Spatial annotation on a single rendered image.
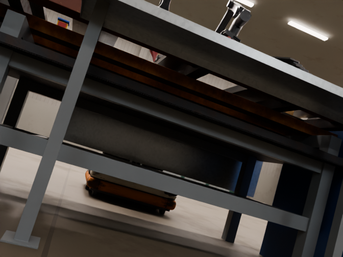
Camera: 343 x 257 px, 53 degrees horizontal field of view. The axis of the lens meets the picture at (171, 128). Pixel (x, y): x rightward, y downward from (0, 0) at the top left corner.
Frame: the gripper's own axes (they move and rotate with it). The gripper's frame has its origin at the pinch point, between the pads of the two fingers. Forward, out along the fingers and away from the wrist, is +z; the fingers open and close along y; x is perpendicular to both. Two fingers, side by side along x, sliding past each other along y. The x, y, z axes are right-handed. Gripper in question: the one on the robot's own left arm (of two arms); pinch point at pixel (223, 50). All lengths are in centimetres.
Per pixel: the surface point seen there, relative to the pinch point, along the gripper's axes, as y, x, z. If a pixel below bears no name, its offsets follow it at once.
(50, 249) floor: -29, -47, 112
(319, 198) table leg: 63, -31, 47
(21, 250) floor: -36, -52, 114
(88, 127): -34, 50, 63
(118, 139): -15, 49, 60
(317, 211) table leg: 65, -30, 53
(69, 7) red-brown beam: -66, -30, 42
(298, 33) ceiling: 342, 609, -551
